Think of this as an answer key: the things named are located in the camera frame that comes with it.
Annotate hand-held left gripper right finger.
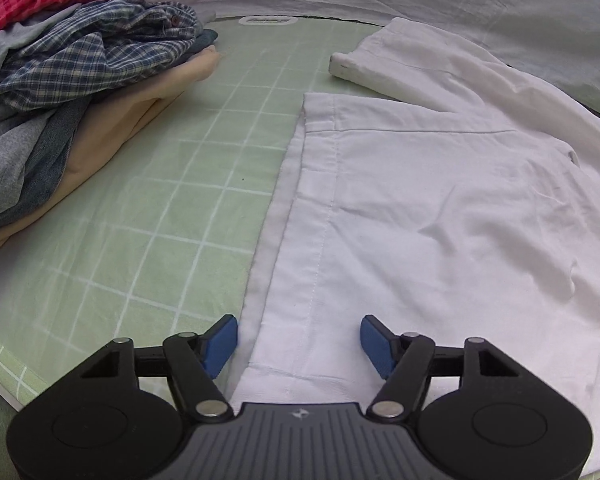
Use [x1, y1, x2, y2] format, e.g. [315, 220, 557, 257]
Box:
[360, 314, 526, 418]

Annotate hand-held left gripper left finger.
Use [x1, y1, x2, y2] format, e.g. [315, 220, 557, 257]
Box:
[72, 314, 240, 418]

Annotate white shirt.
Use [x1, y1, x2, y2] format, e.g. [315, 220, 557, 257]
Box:
[232, 16, 600, 471]

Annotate green grid mat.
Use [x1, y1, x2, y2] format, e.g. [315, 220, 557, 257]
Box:
[0, 14, 396, 406]

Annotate beige garment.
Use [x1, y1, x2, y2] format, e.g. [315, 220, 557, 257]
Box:
[0, 45, 222, 256]

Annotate blue denim jeans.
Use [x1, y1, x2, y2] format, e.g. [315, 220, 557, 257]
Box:
[0, 27, 220, 228]

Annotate grey hoodie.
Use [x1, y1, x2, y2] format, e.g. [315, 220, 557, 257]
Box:
[0, 2, 93, 217]

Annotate blue plaid shirt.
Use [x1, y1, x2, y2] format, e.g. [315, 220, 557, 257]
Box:
[0, 0, 203, 111]

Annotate white plastic slotted tab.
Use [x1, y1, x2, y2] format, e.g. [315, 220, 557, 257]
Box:
[238, 14, 298, 27]

